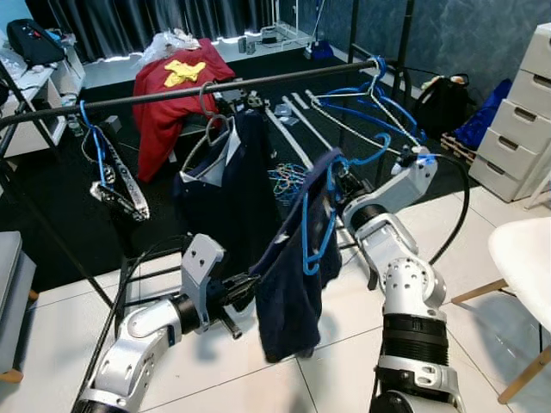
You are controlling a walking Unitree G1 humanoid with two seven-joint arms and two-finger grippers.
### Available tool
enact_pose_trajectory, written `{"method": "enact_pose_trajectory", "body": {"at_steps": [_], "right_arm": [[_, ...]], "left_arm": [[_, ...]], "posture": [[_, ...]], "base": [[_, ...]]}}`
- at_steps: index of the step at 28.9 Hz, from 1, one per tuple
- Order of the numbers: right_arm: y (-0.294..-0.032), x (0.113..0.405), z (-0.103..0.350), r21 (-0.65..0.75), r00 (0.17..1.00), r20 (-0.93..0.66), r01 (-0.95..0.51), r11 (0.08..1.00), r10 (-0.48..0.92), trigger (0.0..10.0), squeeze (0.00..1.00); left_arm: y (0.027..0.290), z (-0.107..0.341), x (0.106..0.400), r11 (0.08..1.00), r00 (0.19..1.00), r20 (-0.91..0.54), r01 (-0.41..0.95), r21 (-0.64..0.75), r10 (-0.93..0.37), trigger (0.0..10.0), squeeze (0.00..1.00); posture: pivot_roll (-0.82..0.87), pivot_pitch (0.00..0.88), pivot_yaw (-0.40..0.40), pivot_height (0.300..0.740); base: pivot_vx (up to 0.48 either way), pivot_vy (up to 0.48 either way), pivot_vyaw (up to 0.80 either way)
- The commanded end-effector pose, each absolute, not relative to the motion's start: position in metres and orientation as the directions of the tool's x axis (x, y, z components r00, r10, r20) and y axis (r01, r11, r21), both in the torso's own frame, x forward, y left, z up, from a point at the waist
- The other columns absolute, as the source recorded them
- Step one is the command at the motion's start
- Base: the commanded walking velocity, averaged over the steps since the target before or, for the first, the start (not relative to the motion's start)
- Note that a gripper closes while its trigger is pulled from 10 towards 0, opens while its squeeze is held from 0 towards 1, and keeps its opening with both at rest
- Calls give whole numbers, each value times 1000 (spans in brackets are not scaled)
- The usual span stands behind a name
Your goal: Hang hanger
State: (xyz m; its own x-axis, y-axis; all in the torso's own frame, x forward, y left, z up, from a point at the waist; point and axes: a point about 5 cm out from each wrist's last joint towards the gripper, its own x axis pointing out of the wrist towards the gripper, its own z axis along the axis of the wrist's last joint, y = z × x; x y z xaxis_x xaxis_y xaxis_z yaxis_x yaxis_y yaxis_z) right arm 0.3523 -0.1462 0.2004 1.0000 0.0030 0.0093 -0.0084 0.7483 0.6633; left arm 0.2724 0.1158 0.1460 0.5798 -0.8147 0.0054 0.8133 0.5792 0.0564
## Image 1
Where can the white metal frame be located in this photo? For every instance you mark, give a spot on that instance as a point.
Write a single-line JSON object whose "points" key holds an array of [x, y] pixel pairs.
{"points": [[275, 34]]}

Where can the grey ottoman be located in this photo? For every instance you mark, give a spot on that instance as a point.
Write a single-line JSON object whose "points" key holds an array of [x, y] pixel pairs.
{"points": [[15, 292]]}

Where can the dark navy shirt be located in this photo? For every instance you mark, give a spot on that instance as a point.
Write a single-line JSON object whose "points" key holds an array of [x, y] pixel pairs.
{"points": [[293, 318]]}

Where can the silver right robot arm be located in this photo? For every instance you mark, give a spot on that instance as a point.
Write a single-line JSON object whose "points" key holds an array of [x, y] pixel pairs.
{"points": [[405, 284]]}

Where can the tangled coloured hanger pile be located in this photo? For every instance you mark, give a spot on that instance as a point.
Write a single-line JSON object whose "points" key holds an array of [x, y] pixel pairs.
{"points": [[288, 182]]}

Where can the black garment lettered waistband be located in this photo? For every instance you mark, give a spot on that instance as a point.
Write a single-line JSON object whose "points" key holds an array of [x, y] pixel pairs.
{"points": [[129, 198]]}

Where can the red cloth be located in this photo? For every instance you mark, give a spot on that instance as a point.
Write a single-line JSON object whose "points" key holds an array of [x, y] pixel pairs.
{"points": [[172, 125]]}

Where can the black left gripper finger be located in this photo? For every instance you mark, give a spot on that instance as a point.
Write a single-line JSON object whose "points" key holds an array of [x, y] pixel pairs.
{"points": [[250, 280], [248, 293]]}

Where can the white crumpled plastic bag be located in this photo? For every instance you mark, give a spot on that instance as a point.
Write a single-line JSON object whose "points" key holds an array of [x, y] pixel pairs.
{"points": [[168, 45]]}

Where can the white chair wooden legs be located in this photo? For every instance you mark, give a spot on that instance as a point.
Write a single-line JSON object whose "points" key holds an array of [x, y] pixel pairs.
{"points": [[525, 258]]}

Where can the black tote bag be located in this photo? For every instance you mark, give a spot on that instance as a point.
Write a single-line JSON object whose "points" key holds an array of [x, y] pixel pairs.
{"points": [[441, 107]]}

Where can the white desk shelf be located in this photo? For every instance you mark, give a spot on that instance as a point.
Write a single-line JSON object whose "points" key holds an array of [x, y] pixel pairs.
{"points": [[43, 107]]}

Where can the blue cloth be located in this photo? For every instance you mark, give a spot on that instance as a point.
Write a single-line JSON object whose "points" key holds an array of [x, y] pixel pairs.
{"points": [[484, 116]]}

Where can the blue dustpan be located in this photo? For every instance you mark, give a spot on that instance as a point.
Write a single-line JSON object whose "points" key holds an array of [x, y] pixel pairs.
{"points": [[321, 49]]}

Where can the long white floor strip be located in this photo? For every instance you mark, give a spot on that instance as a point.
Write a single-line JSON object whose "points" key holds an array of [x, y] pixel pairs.
{"points": [[314, 119], [288, 138]]}

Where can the black metal clothes rack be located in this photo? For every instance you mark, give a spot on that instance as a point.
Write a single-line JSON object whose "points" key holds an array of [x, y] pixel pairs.
{"points": [[258, 81]]}

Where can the black floor mat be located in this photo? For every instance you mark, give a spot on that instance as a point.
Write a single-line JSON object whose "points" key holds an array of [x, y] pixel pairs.
{"points": [[52, 198]]}

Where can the small grey box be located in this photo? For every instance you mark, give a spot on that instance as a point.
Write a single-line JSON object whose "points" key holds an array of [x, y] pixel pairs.
{"points": [[112, 124]]}

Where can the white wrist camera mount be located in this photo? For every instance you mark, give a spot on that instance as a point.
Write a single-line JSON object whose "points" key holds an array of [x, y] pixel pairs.
{"points": [[202, 267], [413, 176]]}

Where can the black pole stand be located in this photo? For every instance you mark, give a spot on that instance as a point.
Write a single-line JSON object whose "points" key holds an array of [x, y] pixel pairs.
{"points": [[26, 110], [405, 34]]}

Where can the dark curtain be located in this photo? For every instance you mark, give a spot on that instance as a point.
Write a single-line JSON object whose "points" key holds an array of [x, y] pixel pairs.
{"points": [[129, 21]]}

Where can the white drawer cabinet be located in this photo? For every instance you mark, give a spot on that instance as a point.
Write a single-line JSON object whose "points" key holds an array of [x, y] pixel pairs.
{"points": [[516, 120]]}

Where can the yellow cloth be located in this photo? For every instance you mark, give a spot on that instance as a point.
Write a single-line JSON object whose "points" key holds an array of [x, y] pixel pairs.
{"points": [[185, 73]]}

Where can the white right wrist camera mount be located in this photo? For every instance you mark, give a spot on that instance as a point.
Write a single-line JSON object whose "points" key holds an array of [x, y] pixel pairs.
{"points": [[413, 176]]}

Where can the wooden pallet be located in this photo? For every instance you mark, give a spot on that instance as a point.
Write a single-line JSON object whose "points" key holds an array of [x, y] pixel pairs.
{"points": [[458, 149]]}

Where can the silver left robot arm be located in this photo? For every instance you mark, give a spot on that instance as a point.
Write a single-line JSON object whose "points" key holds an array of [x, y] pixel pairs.
{"points": [[129, 344]]}

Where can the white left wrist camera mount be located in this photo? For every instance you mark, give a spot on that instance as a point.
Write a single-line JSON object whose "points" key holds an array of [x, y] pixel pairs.
{"points": [[202, 267]]}

